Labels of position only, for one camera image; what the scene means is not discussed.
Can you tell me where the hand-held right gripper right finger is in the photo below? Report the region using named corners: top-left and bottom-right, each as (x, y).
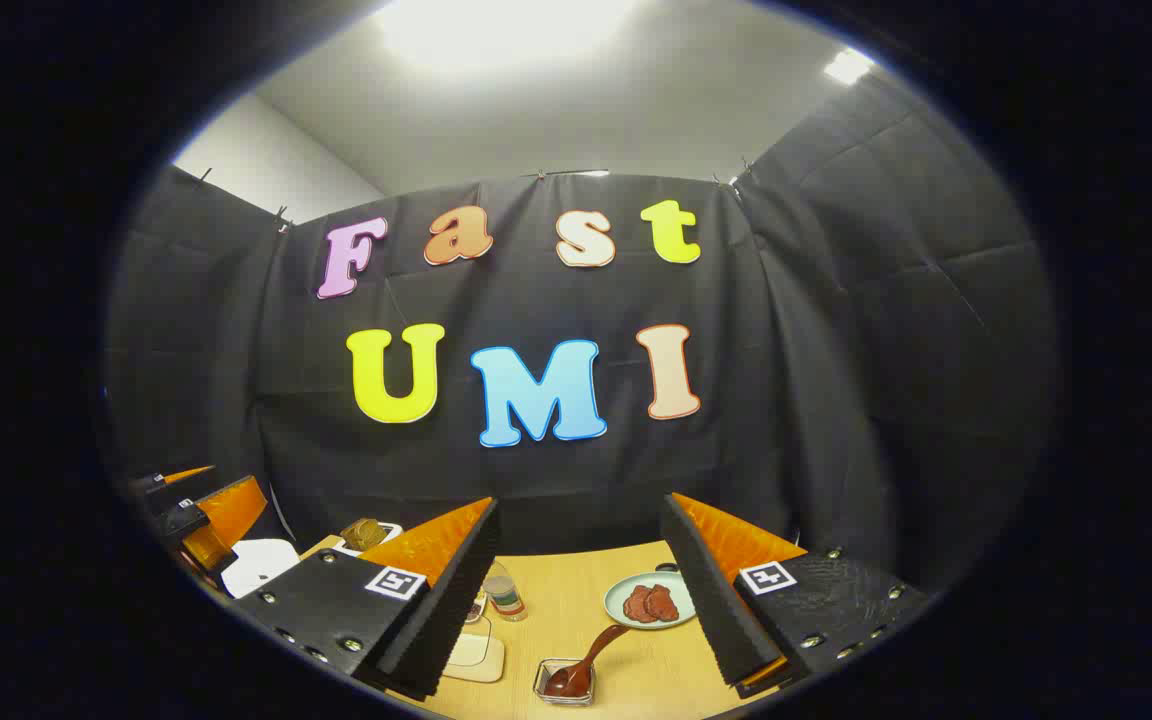
top-left (660, 492), bottom-right (932, 699)

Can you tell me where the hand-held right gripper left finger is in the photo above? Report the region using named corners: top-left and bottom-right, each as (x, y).
top-left (232, 497), bottom-right (502, 701)

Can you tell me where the white rice cooker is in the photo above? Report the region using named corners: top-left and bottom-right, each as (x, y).
top-left (221, 540), bottom-right (300, 599)

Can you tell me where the clear rice container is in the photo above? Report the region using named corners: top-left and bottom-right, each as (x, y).
top-left (441, 615), bottom-right (505, 684)

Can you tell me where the clear chopstick holder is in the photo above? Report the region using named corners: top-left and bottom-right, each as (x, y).
top-left (533, 658), bottom-right (597, 706)

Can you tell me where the brown wooden spoon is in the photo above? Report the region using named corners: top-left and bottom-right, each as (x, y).
top-left (546, 625), bottom-right (629, 698)

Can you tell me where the clear plastic bottle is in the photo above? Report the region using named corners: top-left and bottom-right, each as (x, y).
top-left (484, 562), bottom-right (527, 623)

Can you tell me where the light green plate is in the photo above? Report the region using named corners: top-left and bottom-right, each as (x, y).
top-left (604, 570), bottom-right (697, 631)

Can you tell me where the white toaster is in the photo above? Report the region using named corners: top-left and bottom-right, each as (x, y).
top-left (336, 518), bottom-right (404, 557)

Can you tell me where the black backdrop cloth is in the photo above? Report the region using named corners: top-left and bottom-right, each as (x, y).
top-left (106, 75), bottom-right (1057, 591)

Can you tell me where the ceiling light panel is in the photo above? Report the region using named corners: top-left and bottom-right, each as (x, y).
top-left (824, 48), bottom-right (877, 86)
top-left (376, 0), bottom-right (637, 63)

